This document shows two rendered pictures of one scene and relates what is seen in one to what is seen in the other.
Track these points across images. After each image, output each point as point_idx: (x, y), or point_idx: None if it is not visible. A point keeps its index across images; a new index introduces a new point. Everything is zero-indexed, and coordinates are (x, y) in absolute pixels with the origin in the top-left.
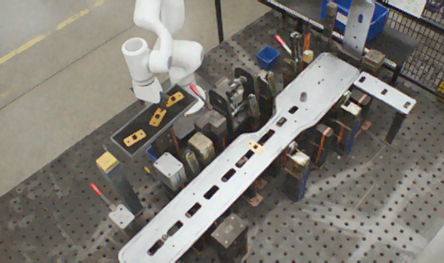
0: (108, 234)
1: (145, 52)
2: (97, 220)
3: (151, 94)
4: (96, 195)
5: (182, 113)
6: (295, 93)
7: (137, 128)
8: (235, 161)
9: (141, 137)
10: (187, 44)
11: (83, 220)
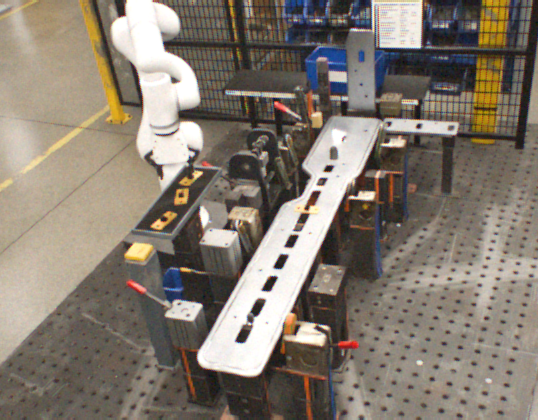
0: (145, 403)
1: (170, 82)
2: (119, 395)
3: (178, 147)
4: (101, 369)
5: (210, 185)
6: (321, 156)
7: (161, 213)
8: (291, 227)
9: (172, 217)
10: (181, 123)
11: (96, 403)
